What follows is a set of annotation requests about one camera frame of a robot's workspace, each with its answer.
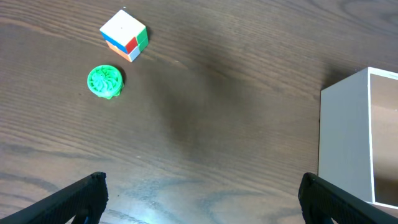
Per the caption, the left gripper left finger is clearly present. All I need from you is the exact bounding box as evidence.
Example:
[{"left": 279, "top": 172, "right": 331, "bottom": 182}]
[{"left": 1, "top": 172, "right": 108, "bottom": 224}]

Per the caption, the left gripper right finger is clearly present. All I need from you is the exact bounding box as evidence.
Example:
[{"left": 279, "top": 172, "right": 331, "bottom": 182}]
[{"left": 298, "top": 172, "right": 397, "bottom": 224}]

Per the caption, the green round ridged disc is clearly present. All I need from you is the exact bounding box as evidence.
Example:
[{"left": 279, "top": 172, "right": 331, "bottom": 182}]
[{"left": 86, "top": 65, "right": 124, "bottom": 100}]

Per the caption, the multicolour puzzle cube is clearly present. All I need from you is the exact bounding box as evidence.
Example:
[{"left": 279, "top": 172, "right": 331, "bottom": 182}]
[{"left": 99, "top": 9, "right": 149, "bottom": 62}]

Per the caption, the white cardboard box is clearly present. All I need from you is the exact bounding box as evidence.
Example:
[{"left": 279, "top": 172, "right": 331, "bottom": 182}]
[{"left": 318, "top": 67, "right": 397, "bottom": 209}]

